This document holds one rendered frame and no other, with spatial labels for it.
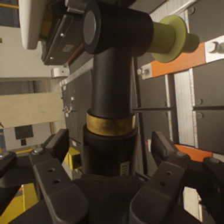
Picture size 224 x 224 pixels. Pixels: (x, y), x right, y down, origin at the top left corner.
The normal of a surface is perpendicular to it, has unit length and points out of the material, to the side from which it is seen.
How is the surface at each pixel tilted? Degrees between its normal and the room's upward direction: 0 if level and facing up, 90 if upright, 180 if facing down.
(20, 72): 90
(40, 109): 90
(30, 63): 90
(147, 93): 0
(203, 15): 0
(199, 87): 0
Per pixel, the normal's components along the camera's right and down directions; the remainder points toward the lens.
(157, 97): -0.86, 0.12
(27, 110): 0.49, 0.00
